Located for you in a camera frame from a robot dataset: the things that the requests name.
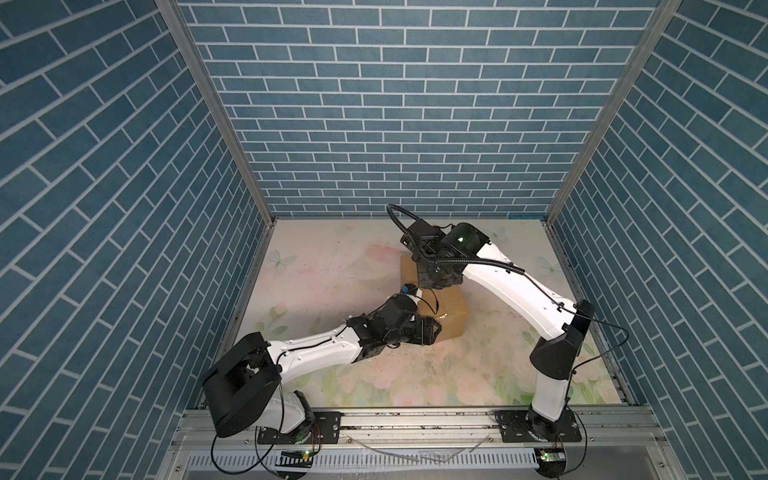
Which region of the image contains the brown cardboard express box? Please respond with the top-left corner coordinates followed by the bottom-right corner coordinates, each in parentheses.
top-left (400, 254), bottom-right (470, 343)

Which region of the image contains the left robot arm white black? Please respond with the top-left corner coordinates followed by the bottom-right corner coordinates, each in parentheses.
top-left (202, 293), bottom-right (442, 441)

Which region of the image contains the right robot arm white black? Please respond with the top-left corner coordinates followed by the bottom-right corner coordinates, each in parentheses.
top-left (401, 220), bottom-right (594, 426)

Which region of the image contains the left controller board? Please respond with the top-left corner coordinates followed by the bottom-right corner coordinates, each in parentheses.
top-left (274, 450), bottom-right (315, 478)

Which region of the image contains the controller board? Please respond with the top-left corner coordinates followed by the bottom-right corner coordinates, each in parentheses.
top-left (534, 448), bottom-right (567, 479)
top-left (274, 450), bottom-right (315, 478)

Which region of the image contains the right controller board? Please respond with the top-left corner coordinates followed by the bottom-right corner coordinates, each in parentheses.
top-left (534, 448), bottom-right (567, 479)

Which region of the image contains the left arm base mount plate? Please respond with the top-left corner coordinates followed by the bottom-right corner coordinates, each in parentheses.
top-left (257, 411), bottom-right (343, 446)

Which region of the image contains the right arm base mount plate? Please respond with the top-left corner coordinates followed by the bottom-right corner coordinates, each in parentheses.
top-left (492, 408), bottom-right (582, 443)

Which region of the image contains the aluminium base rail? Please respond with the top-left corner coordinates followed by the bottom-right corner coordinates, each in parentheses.
top-left (163, 405), bottom-right (675, 479)

